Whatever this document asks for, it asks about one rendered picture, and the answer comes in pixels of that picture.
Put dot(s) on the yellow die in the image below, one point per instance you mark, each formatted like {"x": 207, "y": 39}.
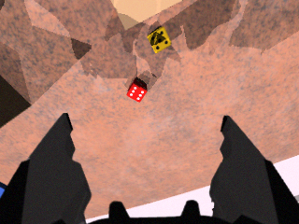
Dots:
{"x": 159, "y": 39}

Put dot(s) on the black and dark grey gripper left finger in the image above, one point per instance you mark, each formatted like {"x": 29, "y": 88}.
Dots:
{"x": 49, "y": 187}

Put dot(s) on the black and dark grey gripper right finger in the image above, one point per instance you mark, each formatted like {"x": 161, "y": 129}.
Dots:
{"x": 247, "y": 188}

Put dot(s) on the beige flat mat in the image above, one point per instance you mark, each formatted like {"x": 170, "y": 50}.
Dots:
{"x": 132, "y": 12}

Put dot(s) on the red die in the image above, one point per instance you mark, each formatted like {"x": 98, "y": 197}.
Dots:
{"x": 137, "y": 90}

